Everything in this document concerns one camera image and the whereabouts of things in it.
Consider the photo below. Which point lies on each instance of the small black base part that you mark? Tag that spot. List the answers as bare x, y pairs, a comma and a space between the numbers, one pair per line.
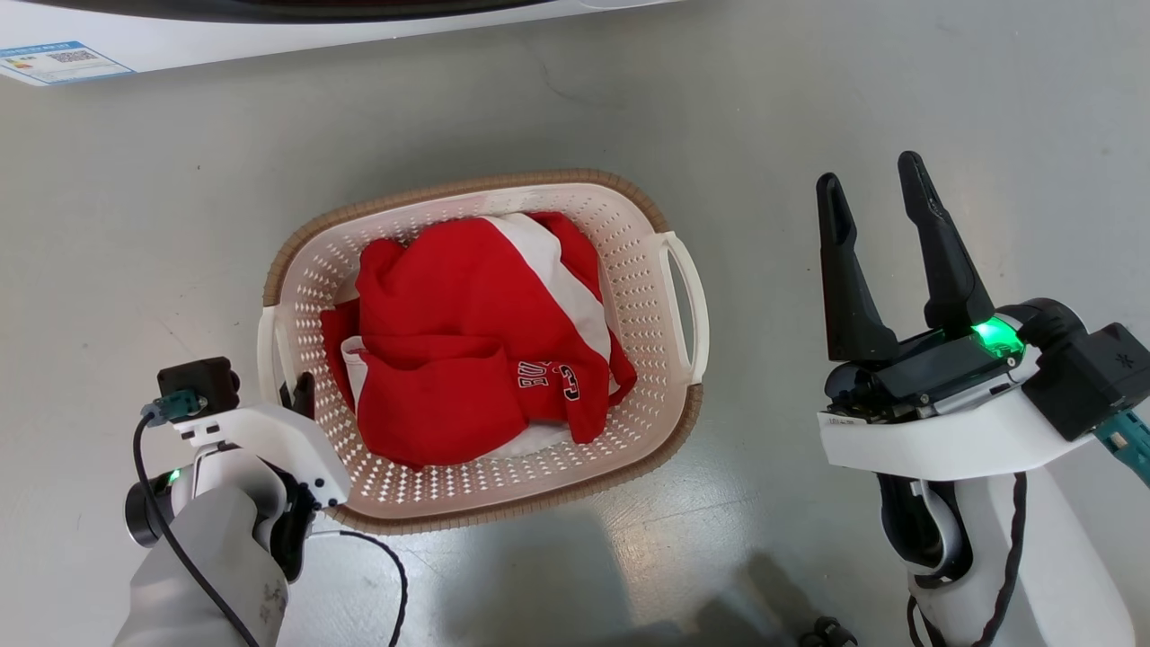
827, 633

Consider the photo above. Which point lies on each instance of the beige perforated laundry basket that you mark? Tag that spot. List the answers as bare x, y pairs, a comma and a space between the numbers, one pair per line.
633, 270

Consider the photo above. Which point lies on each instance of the red and white jersey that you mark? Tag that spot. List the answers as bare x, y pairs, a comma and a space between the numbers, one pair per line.
449, 341

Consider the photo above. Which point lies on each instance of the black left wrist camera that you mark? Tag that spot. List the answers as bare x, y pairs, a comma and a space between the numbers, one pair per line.
199, 382

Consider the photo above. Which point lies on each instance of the blue energy label sticker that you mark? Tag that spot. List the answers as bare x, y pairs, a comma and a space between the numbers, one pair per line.
63, 63

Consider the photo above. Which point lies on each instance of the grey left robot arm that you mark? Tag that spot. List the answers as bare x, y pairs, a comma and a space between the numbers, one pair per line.
198, 575

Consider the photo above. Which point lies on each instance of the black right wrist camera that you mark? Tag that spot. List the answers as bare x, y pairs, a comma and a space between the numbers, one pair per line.
1092, 368

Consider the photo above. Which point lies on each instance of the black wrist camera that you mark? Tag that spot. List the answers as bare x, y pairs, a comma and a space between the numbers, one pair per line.
199, 382
1092, 368

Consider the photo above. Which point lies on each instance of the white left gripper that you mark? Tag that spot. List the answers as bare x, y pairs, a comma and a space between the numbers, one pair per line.
278, 445

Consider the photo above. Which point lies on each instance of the dark round washer door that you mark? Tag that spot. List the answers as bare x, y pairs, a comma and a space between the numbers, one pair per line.
269, 7

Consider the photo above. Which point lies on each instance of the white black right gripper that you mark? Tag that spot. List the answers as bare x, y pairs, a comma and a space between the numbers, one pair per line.
934, 431

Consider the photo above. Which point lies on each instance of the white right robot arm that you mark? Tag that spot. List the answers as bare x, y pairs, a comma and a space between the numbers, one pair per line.
1060, 566

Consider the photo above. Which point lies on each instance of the white front-load washing machine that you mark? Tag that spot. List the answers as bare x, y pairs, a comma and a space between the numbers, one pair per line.
269, 43

